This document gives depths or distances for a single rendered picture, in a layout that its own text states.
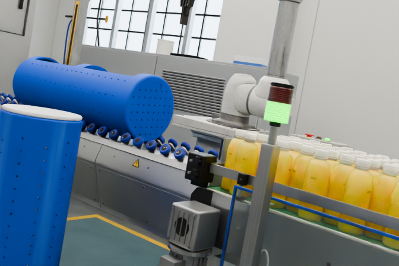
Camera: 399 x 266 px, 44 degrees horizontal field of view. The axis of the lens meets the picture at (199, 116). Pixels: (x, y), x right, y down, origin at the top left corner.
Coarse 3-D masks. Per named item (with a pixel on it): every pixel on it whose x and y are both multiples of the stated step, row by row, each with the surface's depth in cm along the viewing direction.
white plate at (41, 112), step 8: (8, 104) 177; (16, 104) 182; (16, 112) 165; (24, 112) 164; (32, 112) 166; (40, 112) 170; (48, 112) 175; (56, 112) 180; (64, 112) 185; (64, 120) 169; (72, 120) 172; (80, 120) 179
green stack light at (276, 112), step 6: (270, 102) 127; (270, 108) 127; (276, 108) 126; (282, 108) 126; (288, 108) 127; (270, 114) 127; (276, 114) 126; (282, 114) 126; (288, 114) 128; (270, 120) 127; (276, 120) 126; (282, 120) 127; (288, 120) 128
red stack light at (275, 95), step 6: (270, 90) 128; (276, 90) 126; (282, 90) 126; (288, 90) 126; (270, 96) 128; (276, 96) 126; (282, 96) 126; (288, 96) 127; (282, 102) 126; (288, 102) 127
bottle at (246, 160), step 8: (240, 144) 158; (248, 144) 156; (240, 152) 156; (248, 152) 155; (256, 152) 157; (240, 160) 156; (248, 160) 155; (256, 160) 157; (240, 168) 156; (248, 168) 155; (232, 184) 157; (232, 192) 157
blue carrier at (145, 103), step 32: (32, 64) 250; (64, 64) 238; (32, 96) 243; (64, 96) 225; (96, 96) 211; (128, 96) 199; (160, 96) 212; (96, 128) 227; (128, 128) 202; (160, 128) 216
